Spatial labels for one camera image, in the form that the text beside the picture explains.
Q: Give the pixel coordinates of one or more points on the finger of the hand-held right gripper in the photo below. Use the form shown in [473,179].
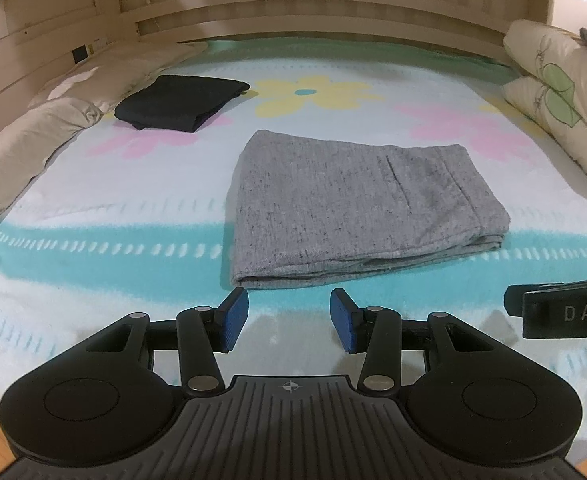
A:
[516,300]

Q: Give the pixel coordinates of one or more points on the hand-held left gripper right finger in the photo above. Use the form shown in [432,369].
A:
[341,322]

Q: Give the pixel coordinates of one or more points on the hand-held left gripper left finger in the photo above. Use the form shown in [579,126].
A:
[236,322]

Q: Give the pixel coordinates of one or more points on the grey pants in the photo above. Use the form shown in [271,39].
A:
[353,200]

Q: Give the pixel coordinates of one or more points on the black folded pants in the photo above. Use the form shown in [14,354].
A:
[173,100]

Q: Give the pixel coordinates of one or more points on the cream floral pillow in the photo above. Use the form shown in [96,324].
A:
[568,60]
[573,135]

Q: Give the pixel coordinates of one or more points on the floral pastel blanket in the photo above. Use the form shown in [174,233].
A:
[98,270]

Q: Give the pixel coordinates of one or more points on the beige pillow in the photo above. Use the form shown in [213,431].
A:
[18,150]
[118,67]

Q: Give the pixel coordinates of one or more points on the cream wooden bed frame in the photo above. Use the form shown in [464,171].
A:
[323,15]

